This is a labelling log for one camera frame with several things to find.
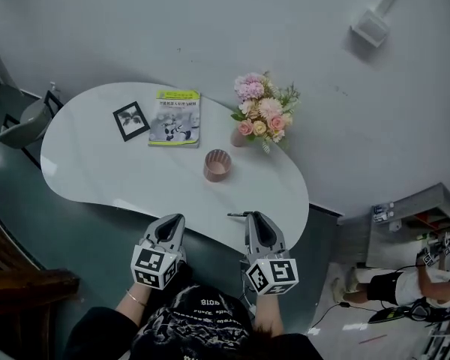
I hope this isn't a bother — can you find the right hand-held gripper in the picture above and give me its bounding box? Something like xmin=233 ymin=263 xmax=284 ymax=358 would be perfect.
xmin=244 ymin=211 xmax=299 ymax=296

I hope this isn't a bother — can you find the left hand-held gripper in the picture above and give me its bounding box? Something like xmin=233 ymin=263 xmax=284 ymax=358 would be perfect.
xmin=130 ymin=212 xmax=188 ymax=290

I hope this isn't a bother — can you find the pink cup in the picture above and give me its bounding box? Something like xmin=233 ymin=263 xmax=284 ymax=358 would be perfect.
xmin=203 ymin=148 xmax=233 ymax=184

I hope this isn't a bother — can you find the person's right forearm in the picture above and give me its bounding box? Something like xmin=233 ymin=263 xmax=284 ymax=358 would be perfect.
xmin=252 ymin=292 xmax=285 ymax=338

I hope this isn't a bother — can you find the person's left forearm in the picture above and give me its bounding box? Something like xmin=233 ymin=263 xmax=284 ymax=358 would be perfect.
xmin=114 ymin=283 xmax=154 ymax=317

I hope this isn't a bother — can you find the pink vase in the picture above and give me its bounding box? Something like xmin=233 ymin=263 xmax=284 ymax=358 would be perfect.
xmin=229 ymin=125 xmax=248 ymax=148

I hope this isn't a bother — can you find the person's black printed shirt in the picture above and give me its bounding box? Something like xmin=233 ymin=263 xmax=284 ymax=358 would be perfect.
xmin=64 ymin=283 xmax=324 ymax=360

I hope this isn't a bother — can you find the green and grey book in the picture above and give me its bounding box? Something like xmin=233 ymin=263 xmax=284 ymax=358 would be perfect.
xmin=147 ymin=89 xmax=202 ymax=149

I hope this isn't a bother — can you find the pink flower bouquet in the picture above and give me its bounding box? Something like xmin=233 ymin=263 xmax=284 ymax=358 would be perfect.
xmin=230 ymin=70 xmax=302 ymax=155

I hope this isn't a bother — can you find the grey shelf cabinet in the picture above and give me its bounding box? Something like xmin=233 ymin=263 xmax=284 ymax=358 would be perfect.
xmin=366 ymin=181 xmax=450 ymax=270

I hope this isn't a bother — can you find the thin pink stick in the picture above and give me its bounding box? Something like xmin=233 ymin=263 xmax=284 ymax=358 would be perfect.
xmin=357 ymin=334 xmax=388 ymax=345

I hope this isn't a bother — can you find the wooden chair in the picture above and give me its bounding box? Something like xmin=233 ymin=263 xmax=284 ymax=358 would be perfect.
xmin=0 ymin=215 xmax=80 ymax=360

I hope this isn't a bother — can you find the grey chair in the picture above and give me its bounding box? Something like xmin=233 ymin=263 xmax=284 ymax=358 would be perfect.
xmin=0 ymin=90 xmax=65 ymax=161

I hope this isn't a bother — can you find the thin gold bracelet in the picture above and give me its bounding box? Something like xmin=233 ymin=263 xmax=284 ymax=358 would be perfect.
xmin=126 ymin=289 xmax=149 ymax=308

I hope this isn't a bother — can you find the black floor cable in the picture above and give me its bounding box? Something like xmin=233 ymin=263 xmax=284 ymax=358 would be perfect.
xmin=310 ymin=301 xmax=384 ymax=334

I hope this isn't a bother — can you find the black picture frame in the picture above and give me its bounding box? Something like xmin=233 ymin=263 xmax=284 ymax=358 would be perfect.
xmin=112 ymin=100 xmax=152 ymax=143

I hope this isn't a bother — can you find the white wall junction box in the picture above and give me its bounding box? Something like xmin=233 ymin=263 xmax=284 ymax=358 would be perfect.
xmin=349 ymin=8 xmax=390 ymax=49

